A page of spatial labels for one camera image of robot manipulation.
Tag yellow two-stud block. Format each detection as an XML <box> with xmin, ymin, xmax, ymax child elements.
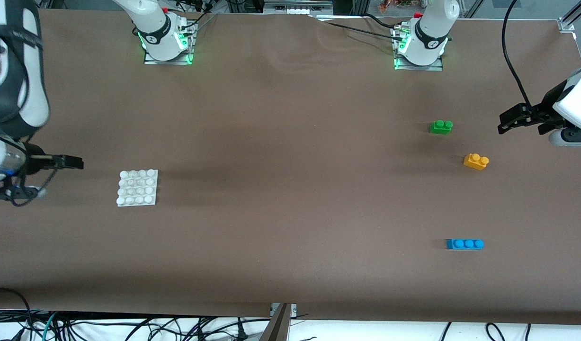
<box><xmin>463</xmin><ymin>153</ymin><xmax>490</xmax><ymax>171</ymax></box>

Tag grey power strip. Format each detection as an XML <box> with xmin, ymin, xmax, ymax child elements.
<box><xmin>263</xmin><ymin>0</ymin><xmax>334</xmax><ymax>16</ymax></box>

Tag teal floor cable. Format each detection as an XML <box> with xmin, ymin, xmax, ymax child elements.
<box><xmin>42</xmin><ymin>311</ymin><xmax>60</xmax><ymax>341</ymax></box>

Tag aluminium frame profile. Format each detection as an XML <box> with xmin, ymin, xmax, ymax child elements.
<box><xmin>258</xmin><ymin>303</ymin><xmax>292</xmax><ymax>341</ymax></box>

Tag black arm base cable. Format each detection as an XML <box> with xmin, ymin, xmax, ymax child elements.
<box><xmin>324</xmin><ymin>21</ymin><xmax>398</xmax><ymax>37</ymax></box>
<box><xmin>364</xmin><ymin>13</ymin><xmax>400</xmax><ymax>28</ymax></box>
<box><xmin>177</xmin><ymin>0</ymin><xmax>220</xmax><ymax>34</ymax></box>

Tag white studded base plate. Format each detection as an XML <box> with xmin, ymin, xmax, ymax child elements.
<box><xmin>116</xmin><ymin>169</ymin><xmax>159</xmax><ymax>207</ymax></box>

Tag brown table cover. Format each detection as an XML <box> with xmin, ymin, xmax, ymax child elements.
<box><xmin>0</xmin><ymin>9</ymin><xmax>581</xmax><ymax>325</ymax></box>

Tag orange background clutter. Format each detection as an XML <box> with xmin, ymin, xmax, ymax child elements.
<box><xmin>378</xmin><ymin>0</ymin><xmax>414</xmax><ymax>12</ymax></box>

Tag blue three-stud block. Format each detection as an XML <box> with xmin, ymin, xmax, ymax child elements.
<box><xmin>446</xmin><ymin>238</ymin><xmax>485</xmax><ymax>251</ymax></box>

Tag black looped floor cable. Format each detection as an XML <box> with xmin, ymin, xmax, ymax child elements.
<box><xmin>0</xmin><ymin>287</ymin><xmax>34</xmax><ymax>341</ymax></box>

